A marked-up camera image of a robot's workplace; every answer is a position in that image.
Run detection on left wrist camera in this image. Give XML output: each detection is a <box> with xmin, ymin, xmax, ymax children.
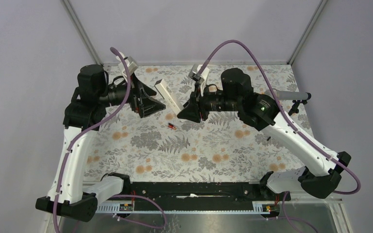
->
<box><xmin>117</xmin><ymin>56</ymin><xmax>138</xmax><ymax>78</ymax></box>

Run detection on white remote control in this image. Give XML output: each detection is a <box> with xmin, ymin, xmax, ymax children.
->
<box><xmin>154</xmin><ymin>79</ymin><xmax>184</xmax><ymax>115</ymax></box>

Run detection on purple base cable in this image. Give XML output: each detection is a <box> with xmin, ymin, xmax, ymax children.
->
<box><xmin>267</xmin><ymin>191</ymin><xmax>319</xmax><ymax>233</ymax></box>
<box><xmin>112</xmin><ymin>195</ymin><xmax>169</xmax><ymax>230</ymax></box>

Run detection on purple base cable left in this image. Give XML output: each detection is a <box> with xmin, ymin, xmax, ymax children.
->
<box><xmin>112</xmin><ymin>195</ymin><xmax>169</xmax><ymax>230</ymax></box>

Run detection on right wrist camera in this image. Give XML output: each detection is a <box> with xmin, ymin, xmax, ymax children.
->
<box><xmin>188</xmin><ymin>64</ymin><xmax>210</xmax><ymax>84</ymax></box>

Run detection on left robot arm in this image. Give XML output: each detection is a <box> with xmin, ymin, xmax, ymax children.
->
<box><xmin>35</xmin><ymin>64</ymin><xmax>166</xmax><ymax>222</ymax></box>

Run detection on grey microphone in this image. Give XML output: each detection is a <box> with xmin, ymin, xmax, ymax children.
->
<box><xmin>265</xmin><ymin>89</ymin><xmax>311</xmax><ymax>100</ymax></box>

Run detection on red black battery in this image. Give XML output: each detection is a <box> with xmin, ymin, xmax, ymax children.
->
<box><xmin>168</xmin><ymin>123</ymin><xmax>177</xmax><ymax>130</ymax></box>

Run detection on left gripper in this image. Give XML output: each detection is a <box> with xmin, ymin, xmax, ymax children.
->
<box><xmin>98</xmin><ymin>72</ymin><xmax>166</xmax><ymax>117</ymax></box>

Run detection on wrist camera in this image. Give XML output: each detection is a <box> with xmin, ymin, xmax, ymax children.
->
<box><xmin>117</xmin><ymin>56</ymin><xmax>138</xmax><ymax>78</ymax></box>
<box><xmin>188</xmin><ymin>64</ymin><xmax>210</xmax><ymax>84</ymax></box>

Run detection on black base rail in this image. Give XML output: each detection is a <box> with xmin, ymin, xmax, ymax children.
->
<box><xmin>122</xmin><ymin>182</ymin><xmax>291</xmax><ymax>212</ymax></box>

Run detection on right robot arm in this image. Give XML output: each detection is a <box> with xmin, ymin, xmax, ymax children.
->
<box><xmin>177</xmin><ymin>68</ymin><xmax>351</xmax><ymax>200</ymax></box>

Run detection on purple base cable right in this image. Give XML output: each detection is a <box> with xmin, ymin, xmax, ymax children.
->
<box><xmin>267</xmin><ymin>191</ymin><xmax>319</xmax><ymax>233</ymax></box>

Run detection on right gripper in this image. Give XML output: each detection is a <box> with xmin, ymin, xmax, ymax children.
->
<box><xmin>177</xmin><ymin>81</ymin><xmax>240</xmax><ymax>123</ymax></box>

